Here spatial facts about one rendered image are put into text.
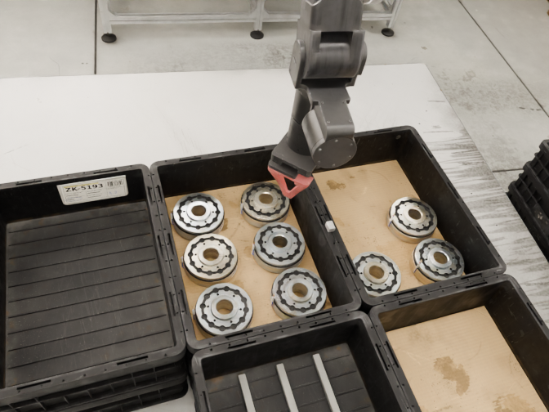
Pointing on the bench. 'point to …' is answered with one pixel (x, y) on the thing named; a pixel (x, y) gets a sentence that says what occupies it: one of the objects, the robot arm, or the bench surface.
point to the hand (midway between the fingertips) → (296, 180)
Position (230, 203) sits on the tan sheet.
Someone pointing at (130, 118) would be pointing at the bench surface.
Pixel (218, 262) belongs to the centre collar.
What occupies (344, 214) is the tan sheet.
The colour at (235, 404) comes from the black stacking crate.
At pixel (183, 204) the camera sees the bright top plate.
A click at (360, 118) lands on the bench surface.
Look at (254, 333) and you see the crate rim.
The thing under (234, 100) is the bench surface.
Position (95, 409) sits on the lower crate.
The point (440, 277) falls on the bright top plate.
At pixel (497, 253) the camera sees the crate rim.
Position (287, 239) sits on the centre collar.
